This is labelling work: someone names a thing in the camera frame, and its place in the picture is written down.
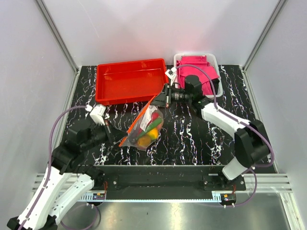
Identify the aluminium frame post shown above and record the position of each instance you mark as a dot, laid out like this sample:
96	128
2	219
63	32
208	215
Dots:
55	32
265	31

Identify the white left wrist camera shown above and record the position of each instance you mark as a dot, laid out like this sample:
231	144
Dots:
96	113

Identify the white slotted cable duct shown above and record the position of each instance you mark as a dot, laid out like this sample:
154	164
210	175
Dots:
92	197

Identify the black marble pattern mat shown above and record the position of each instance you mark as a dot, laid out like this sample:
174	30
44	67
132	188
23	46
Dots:
184	139

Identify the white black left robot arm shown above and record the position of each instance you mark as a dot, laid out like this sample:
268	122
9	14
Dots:
47	207

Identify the left aluminium frame post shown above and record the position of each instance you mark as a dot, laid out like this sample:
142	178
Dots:
55	32

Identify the right aluminium frame post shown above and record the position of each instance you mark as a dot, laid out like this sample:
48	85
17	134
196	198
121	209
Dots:
265	31

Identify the white plastic basket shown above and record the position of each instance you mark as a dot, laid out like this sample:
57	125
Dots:
212	60

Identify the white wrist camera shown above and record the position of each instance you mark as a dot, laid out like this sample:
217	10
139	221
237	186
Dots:
96	113
172	75

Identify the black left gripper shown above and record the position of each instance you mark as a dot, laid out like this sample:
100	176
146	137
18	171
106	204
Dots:
114	135

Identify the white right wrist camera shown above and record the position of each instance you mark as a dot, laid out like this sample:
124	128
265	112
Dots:
172	75

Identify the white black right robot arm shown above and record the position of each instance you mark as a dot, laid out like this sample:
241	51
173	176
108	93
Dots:
250	137

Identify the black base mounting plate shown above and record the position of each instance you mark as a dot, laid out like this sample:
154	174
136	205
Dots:
187	183

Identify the red plastic tray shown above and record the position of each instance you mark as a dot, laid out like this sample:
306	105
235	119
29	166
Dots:
128	82

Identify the pink cloth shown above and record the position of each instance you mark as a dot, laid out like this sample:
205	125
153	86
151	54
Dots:
202	63

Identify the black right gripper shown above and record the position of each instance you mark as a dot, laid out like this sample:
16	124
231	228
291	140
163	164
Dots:
160	100

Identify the clear zip top bag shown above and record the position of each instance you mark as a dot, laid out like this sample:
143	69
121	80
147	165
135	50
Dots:
145	129

